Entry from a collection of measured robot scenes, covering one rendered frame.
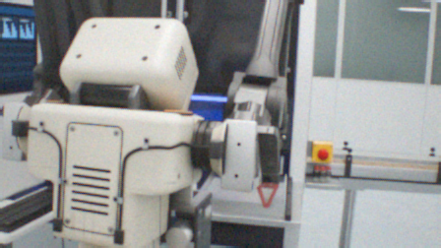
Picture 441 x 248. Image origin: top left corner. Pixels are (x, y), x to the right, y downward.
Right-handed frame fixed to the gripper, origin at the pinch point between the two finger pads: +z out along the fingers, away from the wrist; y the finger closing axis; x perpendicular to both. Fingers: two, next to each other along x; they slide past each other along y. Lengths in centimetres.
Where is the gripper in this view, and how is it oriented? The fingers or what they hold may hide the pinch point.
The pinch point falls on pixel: (266, 205)
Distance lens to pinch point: 129.1
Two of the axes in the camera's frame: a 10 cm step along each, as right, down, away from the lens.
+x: -9.9, -0.5, 1.6
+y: 1.6, 0.3, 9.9
